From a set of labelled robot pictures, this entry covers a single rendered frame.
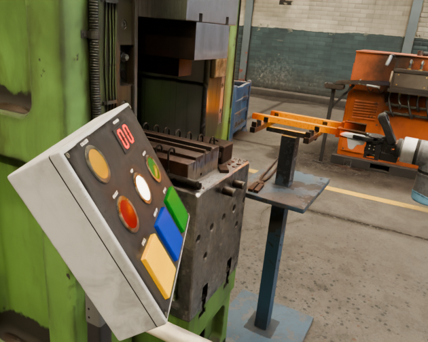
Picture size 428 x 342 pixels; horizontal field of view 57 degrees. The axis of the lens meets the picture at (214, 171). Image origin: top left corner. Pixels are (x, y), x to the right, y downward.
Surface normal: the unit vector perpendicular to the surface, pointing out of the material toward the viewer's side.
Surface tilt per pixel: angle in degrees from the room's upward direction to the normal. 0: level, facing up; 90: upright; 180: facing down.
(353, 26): 91
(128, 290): 90
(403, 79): 90
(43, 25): 89
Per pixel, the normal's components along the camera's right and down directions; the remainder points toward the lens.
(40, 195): -0.04, 0.34
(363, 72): -0.42, 0.28
